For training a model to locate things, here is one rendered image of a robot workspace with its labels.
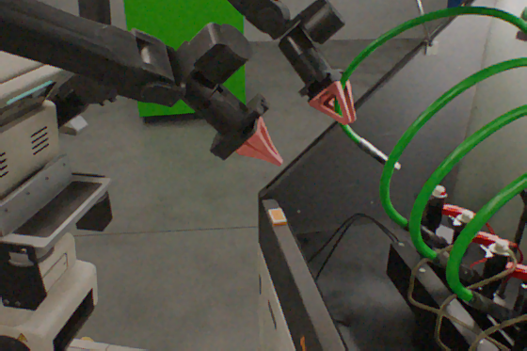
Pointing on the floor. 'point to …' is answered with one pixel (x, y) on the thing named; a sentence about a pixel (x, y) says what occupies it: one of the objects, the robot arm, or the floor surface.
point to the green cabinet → (174, 18)
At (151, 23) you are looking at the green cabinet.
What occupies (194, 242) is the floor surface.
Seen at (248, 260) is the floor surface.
